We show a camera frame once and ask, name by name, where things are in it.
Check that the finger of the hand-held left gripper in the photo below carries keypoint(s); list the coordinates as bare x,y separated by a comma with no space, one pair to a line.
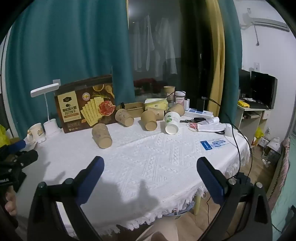
27,157
17,144

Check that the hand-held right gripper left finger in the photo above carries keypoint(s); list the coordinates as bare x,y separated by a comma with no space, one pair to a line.
92,178

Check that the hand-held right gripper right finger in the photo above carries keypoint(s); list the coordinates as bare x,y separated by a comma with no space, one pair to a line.
210,180

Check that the person's left hand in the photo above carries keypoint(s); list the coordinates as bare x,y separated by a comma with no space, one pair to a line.
10,206

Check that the yellow plastic bag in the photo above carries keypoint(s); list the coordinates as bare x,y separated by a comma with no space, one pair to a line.
3,136

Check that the white printed mug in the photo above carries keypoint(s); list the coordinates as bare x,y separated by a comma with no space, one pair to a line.
37,135

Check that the wooden table leg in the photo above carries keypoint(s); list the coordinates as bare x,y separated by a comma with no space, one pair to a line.
197,205

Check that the blue and white packet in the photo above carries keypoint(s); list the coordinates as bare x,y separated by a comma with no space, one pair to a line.
213,143

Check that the brown paper cup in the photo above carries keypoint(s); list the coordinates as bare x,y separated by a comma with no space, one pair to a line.
177,109
102,135
160,113
169,92
124,117
149,120

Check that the white desk lamp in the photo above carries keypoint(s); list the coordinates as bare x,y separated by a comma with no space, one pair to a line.
47,109

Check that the white floor power strip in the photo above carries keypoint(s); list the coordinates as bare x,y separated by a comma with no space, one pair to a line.
266,161

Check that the white tube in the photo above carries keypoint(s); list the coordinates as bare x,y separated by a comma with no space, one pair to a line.
209,121

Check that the white textured tablecloth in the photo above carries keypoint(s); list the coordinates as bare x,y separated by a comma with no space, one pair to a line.
150,162

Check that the black scissors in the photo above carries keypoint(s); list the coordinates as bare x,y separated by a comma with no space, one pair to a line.
196,119

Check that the small yellow bag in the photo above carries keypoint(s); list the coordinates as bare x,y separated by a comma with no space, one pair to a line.
259,134

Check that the white and blue flat box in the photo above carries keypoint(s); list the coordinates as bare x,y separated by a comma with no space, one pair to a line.
198,113

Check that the white paper cup green leaf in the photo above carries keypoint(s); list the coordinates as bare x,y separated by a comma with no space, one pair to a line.
171,122

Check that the person's leg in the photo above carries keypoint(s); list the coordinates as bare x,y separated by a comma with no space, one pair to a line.
159,233

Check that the pink patterned fabric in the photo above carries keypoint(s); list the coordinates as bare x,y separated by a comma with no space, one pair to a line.
283,166

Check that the brown cracker box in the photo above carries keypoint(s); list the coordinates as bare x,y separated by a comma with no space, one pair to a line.
85,104

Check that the white computer desk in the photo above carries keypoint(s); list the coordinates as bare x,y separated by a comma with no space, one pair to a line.
252,115

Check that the brown paper bowl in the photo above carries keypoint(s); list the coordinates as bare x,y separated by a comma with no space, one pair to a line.
133,108

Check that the yellow packet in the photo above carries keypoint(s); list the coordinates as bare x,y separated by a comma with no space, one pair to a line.
244,103

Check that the jar with white lid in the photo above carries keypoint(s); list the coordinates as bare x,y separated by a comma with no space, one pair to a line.
180,97

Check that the yellow tissue box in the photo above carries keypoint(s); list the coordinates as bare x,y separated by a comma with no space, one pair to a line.
156,104

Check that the black computer monitor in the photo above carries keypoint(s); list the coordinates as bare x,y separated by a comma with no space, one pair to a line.
263,91
244,84

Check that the wide teal curtain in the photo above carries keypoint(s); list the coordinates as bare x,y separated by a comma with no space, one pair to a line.
69,46

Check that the yellow curtain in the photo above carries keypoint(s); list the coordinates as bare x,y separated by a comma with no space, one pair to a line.
217,58

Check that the narrow teal curtain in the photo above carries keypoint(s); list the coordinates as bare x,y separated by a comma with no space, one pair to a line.
231,58

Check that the hanging white clothes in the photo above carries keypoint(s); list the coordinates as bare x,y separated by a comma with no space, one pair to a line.
159,46

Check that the white air conditioner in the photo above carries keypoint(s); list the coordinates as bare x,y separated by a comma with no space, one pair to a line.
270,23

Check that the white wall socket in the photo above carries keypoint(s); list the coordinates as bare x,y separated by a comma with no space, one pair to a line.
256,67

